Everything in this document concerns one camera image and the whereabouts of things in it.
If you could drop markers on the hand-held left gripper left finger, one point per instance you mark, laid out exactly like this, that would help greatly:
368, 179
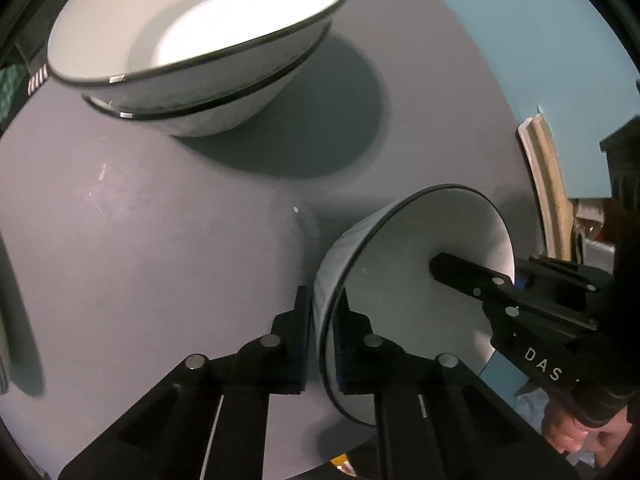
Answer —
295, 345

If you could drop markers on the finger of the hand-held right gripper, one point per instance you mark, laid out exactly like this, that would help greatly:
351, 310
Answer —
465, 277
565, 285

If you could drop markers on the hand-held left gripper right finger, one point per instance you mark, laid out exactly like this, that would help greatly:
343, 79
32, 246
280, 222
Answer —
347, 355

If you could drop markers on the white bowl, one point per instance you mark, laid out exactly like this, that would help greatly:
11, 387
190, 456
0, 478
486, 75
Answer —
210, 120
150, 20
400, 325

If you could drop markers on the person's right hand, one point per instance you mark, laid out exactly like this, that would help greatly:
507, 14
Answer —
567, 432

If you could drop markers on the yellow item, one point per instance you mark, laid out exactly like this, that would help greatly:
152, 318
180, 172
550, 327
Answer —
345, 464

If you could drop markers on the dark furniture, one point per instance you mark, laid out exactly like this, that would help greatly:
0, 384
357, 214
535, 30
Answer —
622, 160

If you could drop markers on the grey white striped cloth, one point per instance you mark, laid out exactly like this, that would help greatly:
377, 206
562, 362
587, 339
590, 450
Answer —
37, 80

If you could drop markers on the cream wooden frame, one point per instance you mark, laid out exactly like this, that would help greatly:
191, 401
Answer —
542, 170

